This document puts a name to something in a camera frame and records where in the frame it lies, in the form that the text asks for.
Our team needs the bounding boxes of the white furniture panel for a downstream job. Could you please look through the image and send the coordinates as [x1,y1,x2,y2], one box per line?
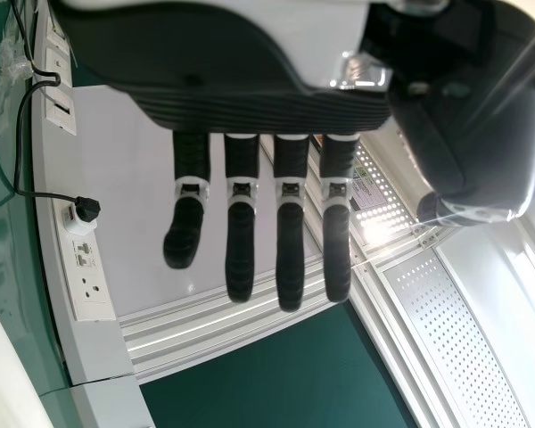
[432,209,535,428]

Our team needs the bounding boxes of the aluminium rail frame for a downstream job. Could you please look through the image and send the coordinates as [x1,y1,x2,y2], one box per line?
[118,253,371,385]

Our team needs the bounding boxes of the white plate brown leaf pattern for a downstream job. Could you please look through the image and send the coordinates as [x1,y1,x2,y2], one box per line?
[0,288,48,428]

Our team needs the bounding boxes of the black power cable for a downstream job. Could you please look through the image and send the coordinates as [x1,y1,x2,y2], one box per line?
[11,0,79,204]

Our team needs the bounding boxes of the white socket panel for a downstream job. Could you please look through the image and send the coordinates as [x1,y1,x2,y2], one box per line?
[46,15,68,48]
[44,84,78,136]
[44,45,72,88]
[60,200,117,321]

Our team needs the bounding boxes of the perforated metal cable duct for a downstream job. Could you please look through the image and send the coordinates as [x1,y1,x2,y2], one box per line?
[381,248,531,428]
[309,133,423,246]

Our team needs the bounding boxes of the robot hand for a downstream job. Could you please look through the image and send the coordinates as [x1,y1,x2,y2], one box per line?
[53,0,535,312]

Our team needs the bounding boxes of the black power plug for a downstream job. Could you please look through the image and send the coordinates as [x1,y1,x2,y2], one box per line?
[73,195,103,224]

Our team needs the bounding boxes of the clear crumpled plastic wrap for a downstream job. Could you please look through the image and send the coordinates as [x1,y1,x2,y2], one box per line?
[0,38,32,86]

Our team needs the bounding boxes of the white plug adapter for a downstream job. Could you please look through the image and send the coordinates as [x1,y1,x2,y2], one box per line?
[61,199,100,237]

